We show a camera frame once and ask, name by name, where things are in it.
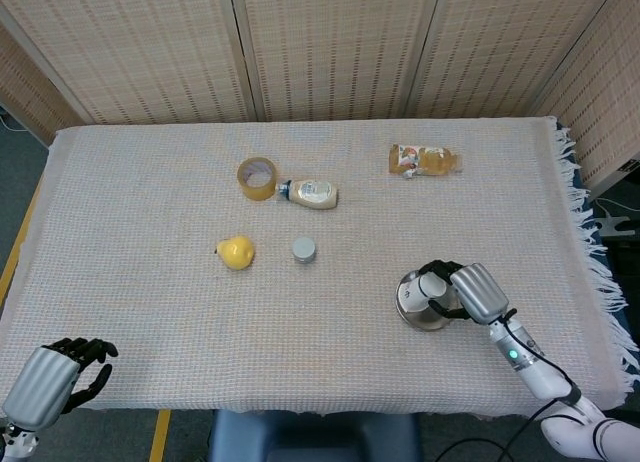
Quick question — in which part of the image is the white metal stand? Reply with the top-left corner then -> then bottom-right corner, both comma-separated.
597,214 -> 632,239

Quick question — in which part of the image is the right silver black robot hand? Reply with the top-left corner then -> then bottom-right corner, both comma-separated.
417,260 -> 517,326

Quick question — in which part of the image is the mayonnaise squeeze bottle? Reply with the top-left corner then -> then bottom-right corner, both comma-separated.
276,178 -> 340,211

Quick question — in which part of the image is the yellow pear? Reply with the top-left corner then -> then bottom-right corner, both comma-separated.
214,235 -> 257,272

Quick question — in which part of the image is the orange snack packet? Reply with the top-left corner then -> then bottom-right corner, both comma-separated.
387,143 -> 464,181

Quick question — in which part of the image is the brown packing tape roll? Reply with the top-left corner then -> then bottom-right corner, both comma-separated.
236,156 -> 278,202

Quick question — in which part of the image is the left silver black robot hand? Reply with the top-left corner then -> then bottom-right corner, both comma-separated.
1,336 -> 120,432

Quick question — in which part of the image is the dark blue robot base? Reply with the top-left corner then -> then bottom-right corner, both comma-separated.
207,410 -> 422,462

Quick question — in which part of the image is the woven bamboo screen panel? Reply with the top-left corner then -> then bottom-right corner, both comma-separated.
405,0 -> 622,121
0,0 -> 264,127
529,0 -> 640,193
228,0 -> 445,123
0,21 -> 85,148

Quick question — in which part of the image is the small grey lidded jar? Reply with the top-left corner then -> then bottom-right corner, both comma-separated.
292,237 -> 319,265

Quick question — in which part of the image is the steel round bowl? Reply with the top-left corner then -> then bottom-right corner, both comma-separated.
394,269 -> 460,332

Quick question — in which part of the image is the white waffle weave tablecloth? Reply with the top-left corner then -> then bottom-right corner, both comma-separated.
0,115 -> 640,418

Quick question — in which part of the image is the white paper cup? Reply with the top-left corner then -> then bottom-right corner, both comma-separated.
402,272 -> 450,314

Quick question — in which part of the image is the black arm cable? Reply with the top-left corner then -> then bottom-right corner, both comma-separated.
434,309 -> 619,462

